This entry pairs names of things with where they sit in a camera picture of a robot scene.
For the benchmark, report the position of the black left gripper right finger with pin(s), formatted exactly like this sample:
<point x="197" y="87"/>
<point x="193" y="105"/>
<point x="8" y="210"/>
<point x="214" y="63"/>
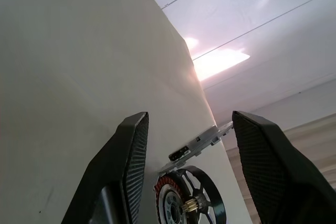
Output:
<point x="275" y="171"/>

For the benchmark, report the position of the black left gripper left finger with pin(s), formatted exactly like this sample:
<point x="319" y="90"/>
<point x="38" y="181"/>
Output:
<point x="110" y="171"/>

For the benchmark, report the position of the silver motor stator housing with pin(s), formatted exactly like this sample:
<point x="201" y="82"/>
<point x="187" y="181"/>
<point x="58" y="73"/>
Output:
<point x="168" y="203"/>

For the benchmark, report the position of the black spoked motor rotor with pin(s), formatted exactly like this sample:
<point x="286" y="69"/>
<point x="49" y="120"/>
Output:
<point x="216" y="203"/>

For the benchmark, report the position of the grey notched motor end cover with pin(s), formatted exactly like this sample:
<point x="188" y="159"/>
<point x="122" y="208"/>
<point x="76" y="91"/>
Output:
<point x="204" y="137"/>

